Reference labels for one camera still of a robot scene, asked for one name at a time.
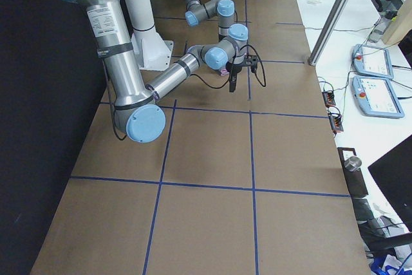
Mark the pink towel with white edge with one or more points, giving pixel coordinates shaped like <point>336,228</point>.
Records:
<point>223,72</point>

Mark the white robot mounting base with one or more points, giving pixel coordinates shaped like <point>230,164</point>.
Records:
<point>151,51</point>

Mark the black power strip upper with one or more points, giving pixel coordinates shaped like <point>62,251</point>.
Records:
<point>329,98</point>

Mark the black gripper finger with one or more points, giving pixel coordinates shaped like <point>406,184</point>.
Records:
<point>233,77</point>

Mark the aluminium frame post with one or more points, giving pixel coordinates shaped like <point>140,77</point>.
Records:
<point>326,31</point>

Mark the teach pendant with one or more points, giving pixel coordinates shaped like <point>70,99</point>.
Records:
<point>376,97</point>
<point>372,61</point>

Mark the upper teach pendant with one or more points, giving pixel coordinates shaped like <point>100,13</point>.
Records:
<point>372,61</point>

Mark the silver metal cylinder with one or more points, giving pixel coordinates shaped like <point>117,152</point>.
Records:
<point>352,163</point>

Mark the lower teach pendant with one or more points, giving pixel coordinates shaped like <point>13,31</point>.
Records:
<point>376,97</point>

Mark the black computer monitor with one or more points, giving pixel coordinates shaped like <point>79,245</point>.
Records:
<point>392,174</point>

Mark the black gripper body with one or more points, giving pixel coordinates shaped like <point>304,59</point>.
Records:
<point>234,69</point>

